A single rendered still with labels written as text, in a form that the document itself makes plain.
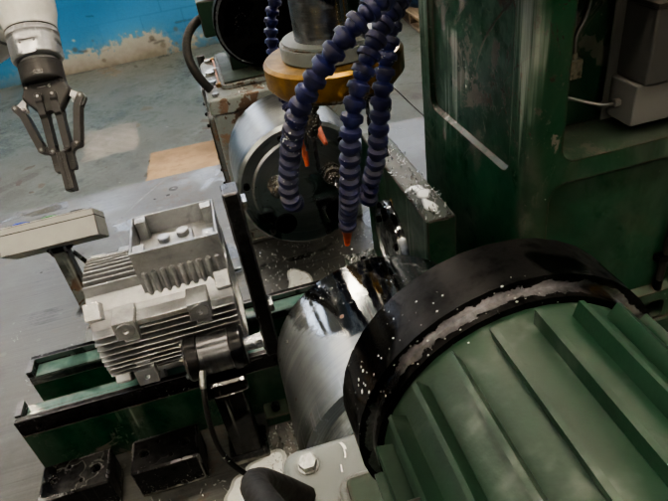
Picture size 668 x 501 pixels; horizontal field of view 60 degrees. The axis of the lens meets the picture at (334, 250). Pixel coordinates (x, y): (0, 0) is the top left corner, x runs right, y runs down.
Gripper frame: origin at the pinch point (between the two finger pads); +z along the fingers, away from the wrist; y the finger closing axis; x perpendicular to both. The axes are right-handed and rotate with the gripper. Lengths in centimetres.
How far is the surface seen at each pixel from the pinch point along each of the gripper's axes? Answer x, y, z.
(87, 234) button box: -3.5, 1.7, 12.3
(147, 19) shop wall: 466, -19, -240
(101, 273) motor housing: -25.6, 8.0, 21.1
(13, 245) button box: -3.6, -10.8, 11.1
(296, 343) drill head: -46, 31, 35
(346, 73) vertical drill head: -44, 45, 7
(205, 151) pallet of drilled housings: 238, 13, -51
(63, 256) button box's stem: 0.8, -4.7, 14.7
